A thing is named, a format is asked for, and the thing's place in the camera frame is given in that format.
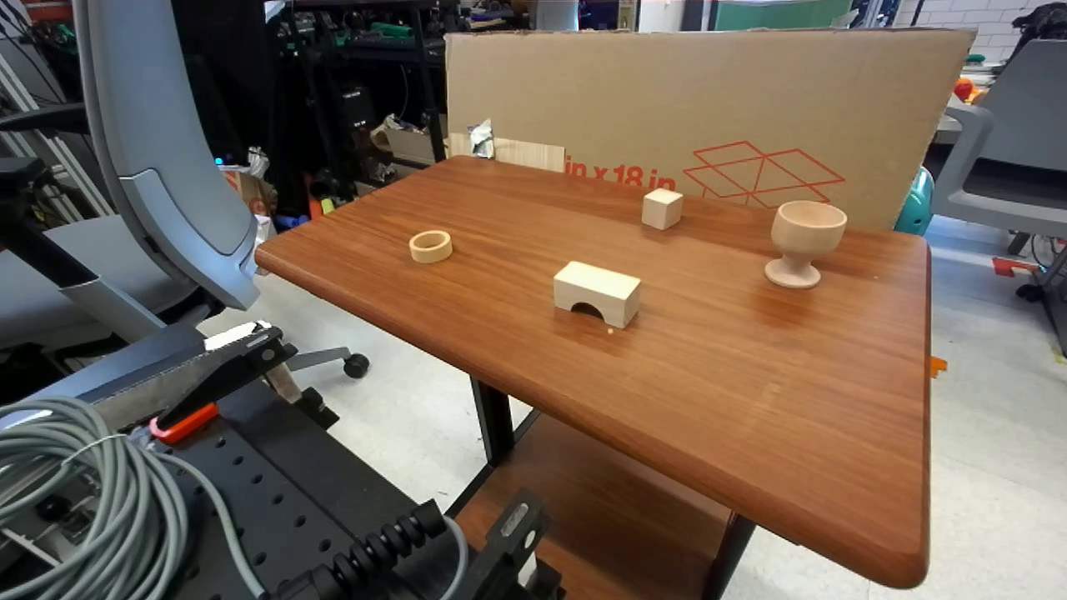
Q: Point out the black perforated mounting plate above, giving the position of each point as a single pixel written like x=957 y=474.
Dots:
x=323 y=524

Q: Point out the black orange clamp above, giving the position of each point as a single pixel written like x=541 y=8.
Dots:
x=218 y=376

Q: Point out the large cardboard sheet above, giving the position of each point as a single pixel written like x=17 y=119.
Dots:
x=743 y=119

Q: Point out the wooden bridge shaped block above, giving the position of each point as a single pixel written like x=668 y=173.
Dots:
x=607 y=292

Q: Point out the grey office chair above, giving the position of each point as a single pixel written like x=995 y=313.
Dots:
x=179 y=242

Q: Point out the teal exercise ball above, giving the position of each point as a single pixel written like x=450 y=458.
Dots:
x=917 y=204

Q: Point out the small wooden cube block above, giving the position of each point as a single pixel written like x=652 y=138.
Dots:
x=662 y=209

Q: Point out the wooden goblet cup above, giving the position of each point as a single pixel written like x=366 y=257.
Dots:
x=803 y=231

